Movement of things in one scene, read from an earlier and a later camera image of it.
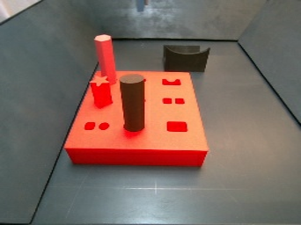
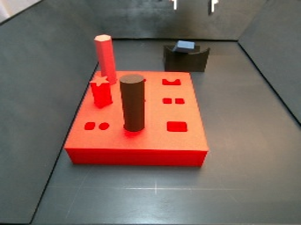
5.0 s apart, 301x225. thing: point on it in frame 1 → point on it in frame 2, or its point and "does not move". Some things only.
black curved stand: x=185 y=58 does not move
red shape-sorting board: x=171 y=141 does not move
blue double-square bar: x=141 y=5 → x=184 y=47
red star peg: x=102 y=92 does not move
